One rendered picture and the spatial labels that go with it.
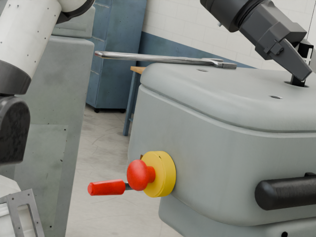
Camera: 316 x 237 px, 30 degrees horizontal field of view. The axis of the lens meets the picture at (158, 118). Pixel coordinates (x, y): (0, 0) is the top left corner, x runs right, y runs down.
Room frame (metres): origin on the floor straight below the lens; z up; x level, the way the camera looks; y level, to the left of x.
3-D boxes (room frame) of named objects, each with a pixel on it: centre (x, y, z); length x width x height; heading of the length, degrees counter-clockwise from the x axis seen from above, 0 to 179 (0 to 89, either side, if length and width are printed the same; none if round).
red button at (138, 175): (0.72, 0.01, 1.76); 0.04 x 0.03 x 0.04; 38
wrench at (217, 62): (0.86, 0.00, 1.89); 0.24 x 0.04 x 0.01; 129
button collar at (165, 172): (0.73, -0.01, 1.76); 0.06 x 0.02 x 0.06; 38
